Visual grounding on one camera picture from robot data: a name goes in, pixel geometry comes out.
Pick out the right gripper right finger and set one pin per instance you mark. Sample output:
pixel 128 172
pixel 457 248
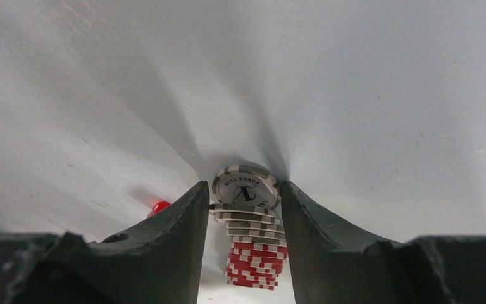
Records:
pixel 335 261

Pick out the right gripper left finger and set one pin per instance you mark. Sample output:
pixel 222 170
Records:
pixel 158 260

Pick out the white red chip stack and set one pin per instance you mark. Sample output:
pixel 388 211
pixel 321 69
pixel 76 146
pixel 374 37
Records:
pixel 245 201

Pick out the red die lower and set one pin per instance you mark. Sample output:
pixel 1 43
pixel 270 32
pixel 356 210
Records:
pixel 158 207

